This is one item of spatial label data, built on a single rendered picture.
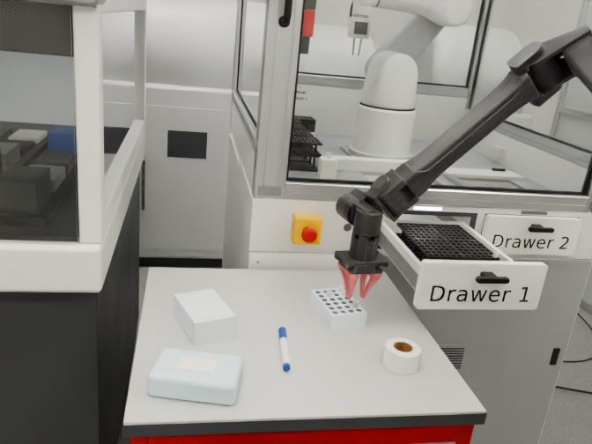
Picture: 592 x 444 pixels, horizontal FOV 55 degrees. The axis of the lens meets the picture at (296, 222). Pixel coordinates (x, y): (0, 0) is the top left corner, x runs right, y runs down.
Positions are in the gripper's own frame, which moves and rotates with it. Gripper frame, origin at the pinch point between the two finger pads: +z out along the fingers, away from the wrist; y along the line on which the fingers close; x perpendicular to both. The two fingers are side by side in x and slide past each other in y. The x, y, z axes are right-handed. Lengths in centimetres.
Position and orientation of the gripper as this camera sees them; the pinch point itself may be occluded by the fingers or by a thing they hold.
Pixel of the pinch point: (355, 294)
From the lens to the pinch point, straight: 125.8
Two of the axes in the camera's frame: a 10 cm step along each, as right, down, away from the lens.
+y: -9.4, 0.1, -3.5
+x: 3.3, 3.6, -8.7
